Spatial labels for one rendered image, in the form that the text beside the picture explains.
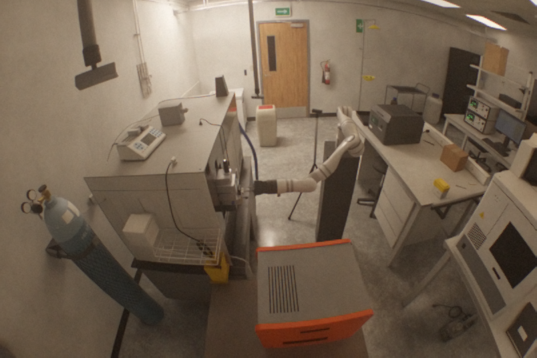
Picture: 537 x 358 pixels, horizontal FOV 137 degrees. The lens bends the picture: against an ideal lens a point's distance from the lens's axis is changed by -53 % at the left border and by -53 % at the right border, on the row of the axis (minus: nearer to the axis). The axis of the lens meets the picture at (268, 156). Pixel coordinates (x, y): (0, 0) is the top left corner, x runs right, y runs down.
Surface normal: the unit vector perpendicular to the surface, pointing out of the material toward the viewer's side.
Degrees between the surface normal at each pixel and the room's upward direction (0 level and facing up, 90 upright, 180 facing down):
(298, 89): 90
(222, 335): 0
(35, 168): 90
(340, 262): 0
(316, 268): 0
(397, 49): 90
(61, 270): 90
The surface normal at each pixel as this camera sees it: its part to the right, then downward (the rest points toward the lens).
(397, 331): -0.06, -0.85
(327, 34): 0.03, 0.52
